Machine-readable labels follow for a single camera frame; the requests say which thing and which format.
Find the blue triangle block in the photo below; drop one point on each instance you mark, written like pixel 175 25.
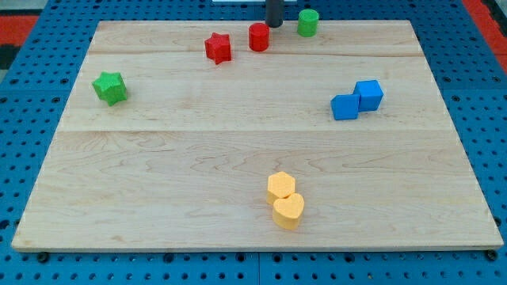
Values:
pixel 345 106

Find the blue cube block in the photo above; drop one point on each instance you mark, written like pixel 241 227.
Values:
pixel 370 95

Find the light wooden board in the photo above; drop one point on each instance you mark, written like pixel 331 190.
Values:
pixel 183 164

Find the yellow hexagon block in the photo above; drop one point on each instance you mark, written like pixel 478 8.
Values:
pixel 280 185

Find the green star block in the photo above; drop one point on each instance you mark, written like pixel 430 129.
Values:
pixel 110 87

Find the green cylinder block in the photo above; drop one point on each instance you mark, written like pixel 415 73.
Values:
pixel 307 22

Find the red star block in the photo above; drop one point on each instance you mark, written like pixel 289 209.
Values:
pixel 218 48

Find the red cylinder block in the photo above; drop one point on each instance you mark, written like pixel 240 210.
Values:
pixel 259 37

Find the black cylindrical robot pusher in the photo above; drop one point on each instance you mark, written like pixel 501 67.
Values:
pixel 274 13

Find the yellow heart block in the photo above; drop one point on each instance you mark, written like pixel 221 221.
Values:
pixel 287 212

